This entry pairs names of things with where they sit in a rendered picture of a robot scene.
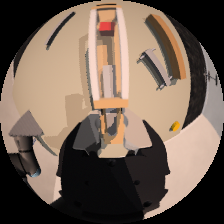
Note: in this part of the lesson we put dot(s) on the orange short cylinder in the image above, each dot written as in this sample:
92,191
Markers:
175,126

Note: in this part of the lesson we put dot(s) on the grey bar with cross pins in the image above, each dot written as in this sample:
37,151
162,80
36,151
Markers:
156,64

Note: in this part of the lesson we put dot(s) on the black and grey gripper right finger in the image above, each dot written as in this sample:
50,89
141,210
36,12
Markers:
143,139

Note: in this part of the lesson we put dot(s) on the orange wooden plank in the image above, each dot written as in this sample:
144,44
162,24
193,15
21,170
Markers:
170,44

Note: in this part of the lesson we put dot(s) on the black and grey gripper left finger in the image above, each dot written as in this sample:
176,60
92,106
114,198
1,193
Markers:
81,140

